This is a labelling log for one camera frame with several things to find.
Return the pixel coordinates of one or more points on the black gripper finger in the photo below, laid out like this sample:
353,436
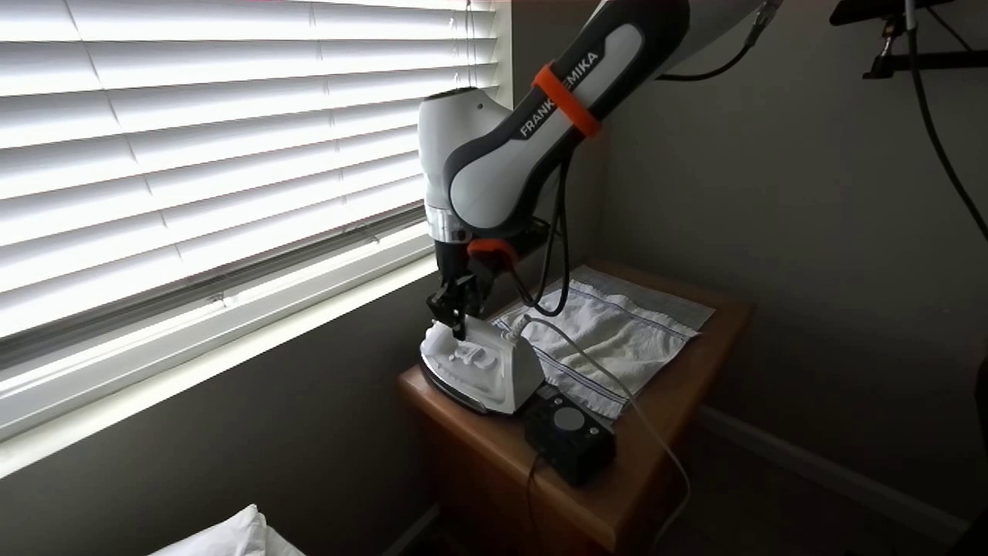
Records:
442,309
461,315

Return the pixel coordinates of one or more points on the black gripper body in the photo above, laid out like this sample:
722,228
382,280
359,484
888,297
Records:
467,269

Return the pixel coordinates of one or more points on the white pressing iron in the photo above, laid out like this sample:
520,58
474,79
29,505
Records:
490,371

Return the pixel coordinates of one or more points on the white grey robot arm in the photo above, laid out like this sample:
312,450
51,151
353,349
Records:
484,164

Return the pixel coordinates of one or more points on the grey woven placemat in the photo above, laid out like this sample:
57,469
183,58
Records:
608,402

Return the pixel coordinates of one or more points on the white striped towel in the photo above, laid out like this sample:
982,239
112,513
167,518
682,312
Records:
596,334

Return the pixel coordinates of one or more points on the black alarm clock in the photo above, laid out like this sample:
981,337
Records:
565,434

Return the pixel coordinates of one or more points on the wooden side table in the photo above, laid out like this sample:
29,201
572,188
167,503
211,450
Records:
506,496

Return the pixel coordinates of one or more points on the white window blinds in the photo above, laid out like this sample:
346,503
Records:
187,183

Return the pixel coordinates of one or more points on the white bed sheet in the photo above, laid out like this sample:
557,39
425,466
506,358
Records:
245,532

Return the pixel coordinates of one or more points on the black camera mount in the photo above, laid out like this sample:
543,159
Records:
898,39

